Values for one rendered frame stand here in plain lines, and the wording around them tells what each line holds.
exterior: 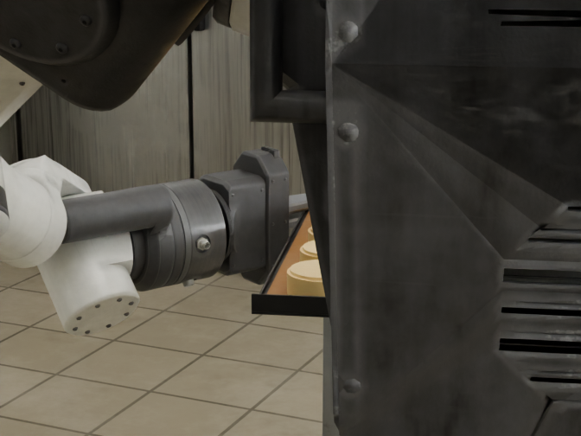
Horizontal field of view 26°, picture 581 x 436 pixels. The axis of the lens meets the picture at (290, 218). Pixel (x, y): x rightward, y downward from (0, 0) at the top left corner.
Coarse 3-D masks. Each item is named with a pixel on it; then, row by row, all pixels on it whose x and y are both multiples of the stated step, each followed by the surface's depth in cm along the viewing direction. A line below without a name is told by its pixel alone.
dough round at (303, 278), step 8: (296, 264) 93; (304, 264) 93; (312, 264) 93; (288, 272) 91; (296, 272) 90; (304, 272) 90; (312, 272) 90; (320, 272) 90; (288, 280) 91; (296, 280) 90; (304, 280) 90; (312, 280) 89; (320, 280) 89; (288, 288) 91; (296, 288) 90; (304, 288) 90; (312, 288) 89; (320, 288) 89; (320, 296) 89
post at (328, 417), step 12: (324, 324) 176; (324, 336) 176; (324, 348) 177; (324, 360) 177; (324, 372) 178; (324, 384) 178; (324, 396) 179; (324, 408) 179; (324, 420) 180; (324, 432) 180; (336, 432) 180
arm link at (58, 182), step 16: (32, 160) 98; (48, 160) 98; (32, 176) 95; (48, 176) 96; (64, 176) 100; (48, 192) 94; (64, 192) 102; (80, 192) 103; (64, 208) 95; (64, 224) 95; (48, 240) 93; (32, 256) 93; (48, 256) 95
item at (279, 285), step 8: (304, 224) 111; (304, 232) 109; (296, 240) 106; (304, 240) 106; (296, 248) 104; (288, 256) 102; (296, 256) 102; (288, 264) 100; (280, 272) 97; (280, 280) 95; (272, 288) 93; (280, 288) 93
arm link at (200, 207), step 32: (256, 160) 111; (192, 192) 107; (224, 192) 109; (256, 192) 110; (288, 192) 112; (192, 224) 105; (224, 224) 107; (256, 224) 111; (288, 224) 113; (192, 256) 105; (224, 256) 107; (256, 256) 112
